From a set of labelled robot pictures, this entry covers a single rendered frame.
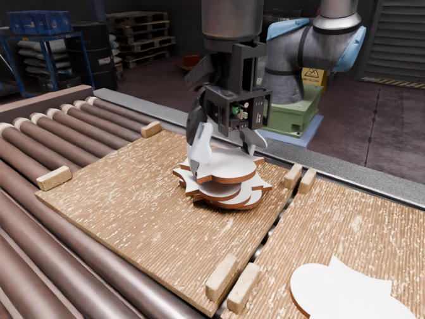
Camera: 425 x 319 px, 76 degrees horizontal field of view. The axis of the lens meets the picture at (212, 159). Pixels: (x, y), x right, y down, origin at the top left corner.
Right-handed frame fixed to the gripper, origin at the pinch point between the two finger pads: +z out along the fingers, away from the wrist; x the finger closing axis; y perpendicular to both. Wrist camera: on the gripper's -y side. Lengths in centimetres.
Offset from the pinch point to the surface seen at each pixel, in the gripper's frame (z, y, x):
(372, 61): 72, -234, 405
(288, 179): 5.7, 4.2, 12.3
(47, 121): 10, -59, -28
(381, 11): 4, -241, 403
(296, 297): 6.8, 22.3, -2.1
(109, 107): 10, -63, -9
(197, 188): 3.5, 0.9, -5.2
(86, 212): 7.9, -7.1, -22.9
